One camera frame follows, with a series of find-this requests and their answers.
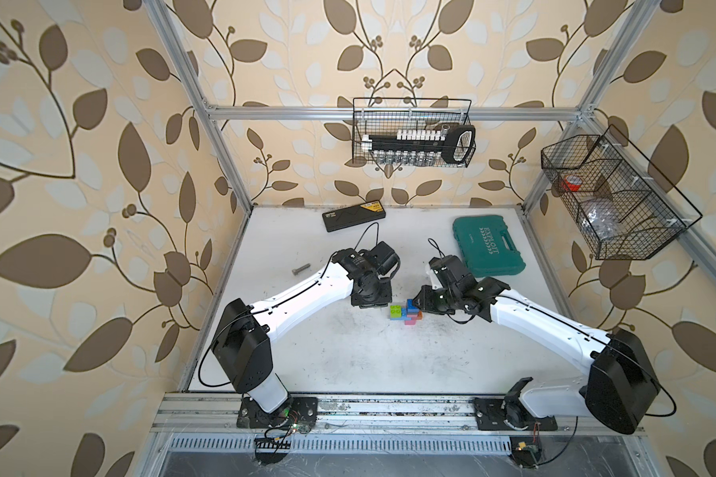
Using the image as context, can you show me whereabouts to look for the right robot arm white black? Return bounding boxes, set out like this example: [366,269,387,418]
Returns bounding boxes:
[413,278,662,434]

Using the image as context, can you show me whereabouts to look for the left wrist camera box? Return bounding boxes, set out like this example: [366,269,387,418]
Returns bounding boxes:
[363,242,401,278]

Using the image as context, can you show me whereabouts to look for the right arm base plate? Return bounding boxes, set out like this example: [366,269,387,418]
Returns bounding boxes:
[473,397,559,432]

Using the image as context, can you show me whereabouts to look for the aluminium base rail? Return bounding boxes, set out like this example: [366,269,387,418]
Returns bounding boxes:
[152,393,616,437]

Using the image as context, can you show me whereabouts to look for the black yellow tool case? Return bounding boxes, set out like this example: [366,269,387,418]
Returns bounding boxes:
[322,201,386,233]

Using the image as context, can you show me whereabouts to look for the black wire basket right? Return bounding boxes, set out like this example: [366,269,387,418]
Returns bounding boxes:
[541,124,703,260]

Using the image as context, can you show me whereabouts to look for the black wire basket centre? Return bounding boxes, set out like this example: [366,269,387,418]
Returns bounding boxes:
[351,97,477,168]

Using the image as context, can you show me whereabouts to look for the red tape roll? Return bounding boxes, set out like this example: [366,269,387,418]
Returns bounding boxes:
[560,174,584,193]

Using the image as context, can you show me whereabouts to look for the black wire basket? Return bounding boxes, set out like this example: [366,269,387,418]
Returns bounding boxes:
[351,97,477,168]
[541,124,703,260]

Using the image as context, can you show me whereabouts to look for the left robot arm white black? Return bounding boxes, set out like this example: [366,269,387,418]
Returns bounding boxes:
[208,242,401,415]

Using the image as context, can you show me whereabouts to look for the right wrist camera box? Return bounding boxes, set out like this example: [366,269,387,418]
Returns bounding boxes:
[428,256,477,291]

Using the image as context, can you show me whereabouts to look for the black socket tool set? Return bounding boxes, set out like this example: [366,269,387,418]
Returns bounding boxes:
[358,124,477,167]

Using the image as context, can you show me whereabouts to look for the clear plastic bag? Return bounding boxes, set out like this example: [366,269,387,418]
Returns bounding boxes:
[580,198,623,240]

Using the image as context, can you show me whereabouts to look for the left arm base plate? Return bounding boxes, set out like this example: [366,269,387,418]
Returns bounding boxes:
[237,396,318,433]

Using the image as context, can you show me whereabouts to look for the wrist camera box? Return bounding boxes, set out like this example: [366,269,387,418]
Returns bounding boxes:
[363,242,401,278]
[428,256,477,291]

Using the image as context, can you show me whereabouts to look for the metal bolt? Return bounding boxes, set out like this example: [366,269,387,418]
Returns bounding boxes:
[292,264,311,276]

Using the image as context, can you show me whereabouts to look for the green plastic tool case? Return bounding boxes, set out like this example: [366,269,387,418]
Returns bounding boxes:
[453,215,526,278]

